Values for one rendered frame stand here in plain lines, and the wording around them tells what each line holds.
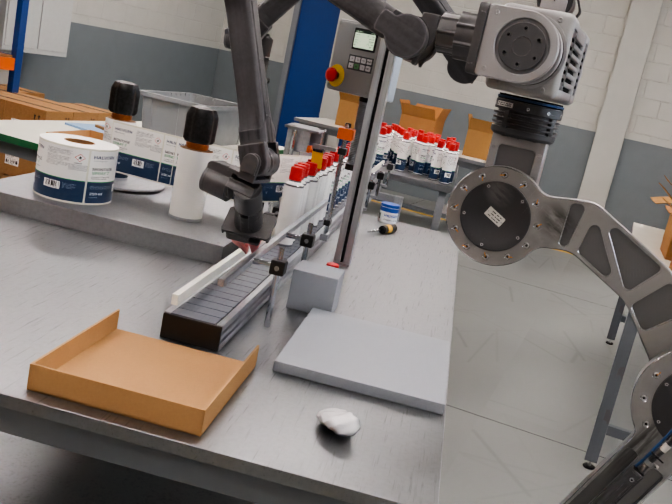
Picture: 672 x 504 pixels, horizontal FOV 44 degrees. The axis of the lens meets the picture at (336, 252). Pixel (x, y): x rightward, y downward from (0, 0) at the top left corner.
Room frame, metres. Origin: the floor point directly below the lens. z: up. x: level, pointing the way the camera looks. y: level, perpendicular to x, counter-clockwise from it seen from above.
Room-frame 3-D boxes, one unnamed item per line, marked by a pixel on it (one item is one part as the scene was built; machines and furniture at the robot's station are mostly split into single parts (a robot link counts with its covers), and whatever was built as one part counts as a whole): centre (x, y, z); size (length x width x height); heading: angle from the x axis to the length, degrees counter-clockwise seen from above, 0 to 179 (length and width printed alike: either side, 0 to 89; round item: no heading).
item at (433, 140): (4.65, -0.27, 0.98); 0.57 x 0.46 x 0.21; 83
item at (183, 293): (1.92, 0.20, 0.90); 1.07 x 0.01 x 0.02; 173
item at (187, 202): (2.16, 0.41, 1.03); 0.09 x 0.09 x 0.30
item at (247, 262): (1.91, 0.12, 0.95); 1.07 x 0.01 x 0.01; 173
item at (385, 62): (2.23, -0.02, 1.16); 0.04 x 0.04 x 0.67; 83
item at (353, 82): (2.30, 0.03, 1.38); 0.17 x 0.10 x 0.19; 48
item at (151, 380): (1.22, 0.24, 0.85); 0.30 x 0.26 x 0.04; 173
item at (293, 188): (2.10, 0.14, 0.98); 0.05 x 0.05 x 0.20
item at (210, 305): (2.20, 0.13, 0.86); 1.65 x 0.08 x 0.04; 173
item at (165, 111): (4.44, 0.88, 0.91); 0.60 x 0.40 x 0.22; 165
